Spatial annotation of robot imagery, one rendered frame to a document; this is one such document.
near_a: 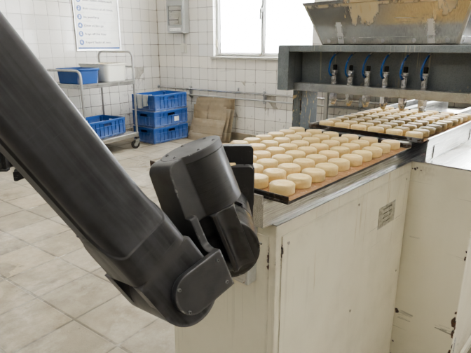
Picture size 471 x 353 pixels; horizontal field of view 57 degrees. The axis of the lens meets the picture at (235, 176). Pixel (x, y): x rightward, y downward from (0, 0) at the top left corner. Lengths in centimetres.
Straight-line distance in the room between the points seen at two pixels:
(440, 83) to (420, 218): 42
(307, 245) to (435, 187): 58
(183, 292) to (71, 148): 14
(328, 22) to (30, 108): 137
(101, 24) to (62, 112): 558
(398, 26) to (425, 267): 76
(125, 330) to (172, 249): 171
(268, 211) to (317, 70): 91
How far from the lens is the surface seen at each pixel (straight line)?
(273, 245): 89
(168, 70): 641
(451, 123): 172
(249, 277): 93
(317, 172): 93
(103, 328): 209
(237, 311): 103
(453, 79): 148
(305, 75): 170
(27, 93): 32
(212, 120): 565
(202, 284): 37
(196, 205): 38
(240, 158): 51
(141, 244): 34
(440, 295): 157
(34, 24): 543
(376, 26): 154
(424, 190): 146
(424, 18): 147
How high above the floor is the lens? 118
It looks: 17 degrees down
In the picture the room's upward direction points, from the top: straight up
